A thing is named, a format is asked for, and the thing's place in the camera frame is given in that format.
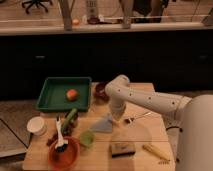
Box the grey towel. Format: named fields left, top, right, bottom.
left=90, top=114, right=113, bottom=133

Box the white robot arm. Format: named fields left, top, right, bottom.
left=105, top=75, right=213, bottom=171

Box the silver fork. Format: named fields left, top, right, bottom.
left=124, top=112, right=152, bottom=124

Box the dark red bowl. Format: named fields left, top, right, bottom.
left=95, top=82, right=109, bottom=100

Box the yellow black sponge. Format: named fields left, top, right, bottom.
left=110, top=142, right=136, bottom=157

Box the small green cup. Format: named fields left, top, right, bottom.
left=79, top=130, right=95, bottom=147

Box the green cucumber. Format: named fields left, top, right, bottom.
left=61, top=108, right=78, bottom=133

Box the red orange apple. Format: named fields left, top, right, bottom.
left=66, top=89, right=78, bottom=101

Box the dark grape bunch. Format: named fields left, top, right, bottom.
left=46, top=116, right=78, bottom=146

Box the yellow corn cob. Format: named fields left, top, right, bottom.
left=142, top=144, right=170, bottom=161

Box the white dish brush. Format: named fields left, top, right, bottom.
left=55, top=117, right=68, bottom=152

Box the green plastic tray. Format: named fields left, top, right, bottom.
left=37, top=77, right=92, bottom=112

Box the orange bowl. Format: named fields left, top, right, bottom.
left=48, top=137, right=80, bottom=171

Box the white paper cup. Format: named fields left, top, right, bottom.
left=27, top=116, right=46, bottom=136

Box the small orange object on ledge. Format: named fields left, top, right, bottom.
left=72, top=19, right=80, bottom=26

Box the person in background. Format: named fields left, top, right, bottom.
left=118, top=0, right=169, bottom=23

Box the black office chair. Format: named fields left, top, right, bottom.
left=21, top=0, right=53, bottom=14

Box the black floor cable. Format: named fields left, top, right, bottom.
left=165, top=124, right=183, bottom=134

